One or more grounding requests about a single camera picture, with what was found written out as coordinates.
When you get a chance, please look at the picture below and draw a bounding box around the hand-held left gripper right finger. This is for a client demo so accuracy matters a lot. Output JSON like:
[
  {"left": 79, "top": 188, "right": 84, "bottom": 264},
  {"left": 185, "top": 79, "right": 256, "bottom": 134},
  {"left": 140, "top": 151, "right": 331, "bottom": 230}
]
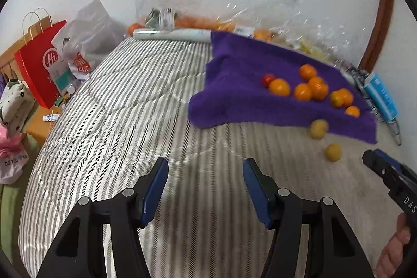
[{"left": 243, "top": 158, "right": 375, "bottom": 278}]

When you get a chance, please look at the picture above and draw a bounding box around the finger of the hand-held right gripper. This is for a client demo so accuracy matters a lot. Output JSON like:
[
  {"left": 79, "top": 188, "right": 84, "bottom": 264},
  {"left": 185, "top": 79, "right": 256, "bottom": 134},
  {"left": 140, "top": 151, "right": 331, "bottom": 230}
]
[
  {"left": 362, "top": 150, "right": 397, "bottom": 188},
  {"left": 374, "top": 149, "right": 417, "bottom": 181}
]

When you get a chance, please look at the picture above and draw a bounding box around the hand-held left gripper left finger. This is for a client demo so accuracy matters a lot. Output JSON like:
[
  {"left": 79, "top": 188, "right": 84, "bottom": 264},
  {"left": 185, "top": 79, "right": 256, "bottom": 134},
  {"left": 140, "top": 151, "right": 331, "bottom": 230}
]
[{"left": 36, "top": 157, "right": 169, "bottom": 278}]

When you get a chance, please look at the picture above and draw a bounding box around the kiwi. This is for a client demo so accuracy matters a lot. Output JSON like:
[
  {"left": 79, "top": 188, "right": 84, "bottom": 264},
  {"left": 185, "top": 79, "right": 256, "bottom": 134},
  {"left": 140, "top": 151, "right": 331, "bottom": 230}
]
[
  {"left": 325, "top": 143, "right": 342, "bottom": 162},
  {"left": 309, "top": 119, "right": 329, "bottom": 139}
]

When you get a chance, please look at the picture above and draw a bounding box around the orange with stem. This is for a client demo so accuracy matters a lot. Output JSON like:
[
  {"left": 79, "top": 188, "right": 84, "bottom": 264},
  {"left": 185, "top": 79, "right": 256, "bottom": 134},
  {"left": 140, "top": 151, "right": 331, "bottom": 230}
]
[{"left": 308, "top": 77, "right": 329, "bottom": 100}]

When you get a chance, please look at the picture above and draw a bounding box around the large orange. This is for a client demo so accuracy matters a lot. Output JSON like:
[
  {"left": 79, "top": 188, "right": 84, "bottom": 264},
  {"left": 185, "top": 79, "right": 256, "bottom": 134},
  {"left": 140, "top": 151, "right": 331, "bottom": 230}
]
[{"left": 269, "top": 79, "right": 291, "bottom": 97}]

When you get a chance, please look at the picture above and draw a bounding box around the person's right hand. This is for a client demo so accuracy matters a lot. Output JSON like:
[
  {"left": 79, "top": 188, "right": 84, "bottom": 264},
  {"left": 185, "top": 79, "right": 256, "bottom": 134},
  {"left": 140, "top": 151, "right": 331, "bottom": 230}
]
[{"left": 375, "top": 213, "right": 412, "bottom": 278}]

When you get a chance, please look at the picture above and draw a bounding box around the blue tissue pack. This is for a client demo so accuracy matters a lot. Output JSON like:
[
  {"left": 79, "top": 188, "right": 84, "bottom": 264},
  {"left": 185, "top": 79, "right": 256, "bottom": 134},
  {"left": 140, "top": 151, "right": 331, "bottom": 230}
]
[{"left": 363, "top": 72, "right": 400, "bottom": 122}]

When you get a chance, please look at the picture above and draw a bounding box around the striped blanket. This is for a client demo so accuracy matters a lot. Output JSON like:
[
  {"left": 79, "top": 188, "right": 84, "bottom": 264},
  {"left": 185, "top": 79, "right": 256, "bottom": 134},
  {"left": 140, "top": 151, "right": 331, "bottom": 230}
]
[{"left": 18, "top": 37, "right": 417, "bottom": 278}]

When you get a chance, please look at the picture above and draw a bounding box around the small greenish orange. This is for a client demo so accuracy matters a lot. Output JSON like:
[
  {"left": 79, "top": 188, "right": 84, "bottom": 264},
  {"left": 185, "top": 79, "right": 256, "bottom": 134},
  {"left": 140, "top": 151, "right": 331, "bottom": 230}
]
[{"left": 330, "top": 91, "right": 346, "bottom": 108}]

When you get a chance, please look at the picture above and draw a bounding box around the purple towel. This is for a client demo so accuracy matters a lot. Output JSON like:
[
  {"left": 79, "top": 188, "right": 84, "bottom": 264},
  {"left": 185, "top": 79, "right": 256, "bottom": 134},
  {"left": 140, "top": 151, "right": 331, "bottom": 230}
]
[{"left": 188, "top": 31, "right": 378, "bottom": 144}]

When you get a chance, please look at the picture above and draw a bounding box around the clear bag of yellow fruit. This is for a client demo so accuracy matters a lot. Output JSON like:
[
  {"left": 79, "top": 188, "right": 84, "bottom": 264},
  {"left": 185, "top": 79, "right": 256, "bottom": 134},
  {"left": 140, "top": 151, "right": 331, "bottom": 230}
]
[{"left": 280, "top": 34, "right": 346, "bottom": 67}]

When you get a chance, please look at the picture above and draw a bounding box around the teal packet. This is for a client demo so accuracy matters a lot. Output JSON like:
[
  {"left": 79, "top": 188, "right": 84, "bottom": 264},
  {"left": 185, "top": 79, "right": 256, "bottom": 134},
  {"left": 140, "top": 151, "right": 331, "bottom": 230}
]
[{"left": 54, "top": 70, "right": 74, "bottom": 91}]

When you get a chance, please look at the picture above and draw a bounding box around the pink bag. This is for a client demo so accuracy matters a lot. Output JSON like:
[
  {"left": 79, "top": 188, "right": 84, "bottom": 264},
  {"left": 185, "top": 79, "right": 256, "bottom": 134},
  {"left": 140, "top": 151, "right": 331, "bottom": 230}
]
[{"left": 0, "top": 125, "right": 28, "bottom": 184}]

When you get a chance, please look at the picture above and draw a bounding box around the red and white packet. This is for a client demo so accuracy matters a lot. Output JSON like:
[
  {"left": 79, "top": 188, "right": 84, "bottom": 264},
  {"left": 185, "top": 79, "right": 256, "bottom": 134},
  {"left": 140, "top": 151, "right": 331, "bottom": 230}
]
[{"left": 67, "top": 52, "right": 92, "bottom": 80}]

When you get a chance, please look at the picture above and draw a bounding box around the white paper roll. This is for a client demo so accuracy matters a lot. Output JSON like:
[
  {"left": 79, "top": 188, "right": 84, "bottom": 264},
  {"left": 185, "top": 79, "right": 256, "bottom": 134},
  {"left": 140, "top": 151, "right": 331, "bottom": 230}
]
[{"left": 133, "top": 29, "right": 212, "bottom": 43}]

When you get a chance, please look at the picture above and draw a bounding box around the white floral bag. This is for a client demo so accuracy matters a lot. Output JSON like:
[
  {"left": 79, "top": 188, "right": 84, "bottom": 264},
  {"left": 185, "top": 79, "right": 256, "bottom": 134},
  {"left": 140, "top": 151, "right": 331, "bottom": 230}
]
[{"left": 0, "top": 79, "right": 38, "bottom": 137}]

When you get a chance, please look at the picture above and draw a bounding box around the red paper bag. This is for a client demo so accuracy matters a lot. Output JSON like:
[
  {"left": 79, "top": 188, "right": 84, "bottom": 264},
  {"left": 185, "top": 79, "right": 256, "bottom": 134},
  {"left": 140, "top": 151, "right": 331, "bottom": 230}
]
[{"left": 14, "top": 8, "right": 67, "bottom": 109}]

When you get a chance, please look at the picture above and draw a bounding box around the clear bag of oranges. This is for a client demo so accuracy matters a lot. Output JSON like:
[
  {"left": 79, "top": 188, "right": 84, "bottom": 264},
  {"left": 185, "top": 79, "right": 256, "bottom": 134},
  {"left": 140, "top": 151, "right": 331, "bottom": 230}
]
[
  {"left": 208, "top": 16, "right": 281, "bottom": 42},
  {"left": 127, "top": 8, "right": 212, "bottom": 34}
]

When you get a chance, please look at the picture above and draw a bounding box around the grey plastic bag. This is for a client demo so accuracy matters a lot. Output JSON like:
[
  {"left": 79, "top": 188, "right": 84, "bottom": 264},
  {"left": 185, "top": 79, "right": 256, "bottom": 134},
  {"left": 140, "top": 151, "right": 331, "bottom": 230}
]
[{"left": 52, "top": 0, "right": 126, "bottom": 70}]

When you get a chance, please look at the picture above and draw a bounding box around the black wire rack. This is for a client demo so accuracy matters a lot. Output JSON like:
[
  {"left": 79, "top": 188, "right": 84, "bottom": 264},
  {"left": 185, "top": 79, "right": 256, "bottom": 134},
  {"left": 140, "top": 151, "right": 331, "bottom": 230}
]
[{"left": 345, "top": 67, "right": 402, "bottom": 146}]

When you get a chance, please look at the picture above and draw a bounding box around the brown wooden door frame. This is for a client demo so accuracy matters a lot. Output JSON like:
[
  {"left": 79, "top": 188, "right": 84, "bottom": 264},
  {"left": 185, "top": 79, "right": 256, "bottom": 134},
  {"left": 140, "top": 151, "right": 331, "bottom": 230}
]
[{"left": 358, "top": 0, "right": 396, "bottom": 73}]

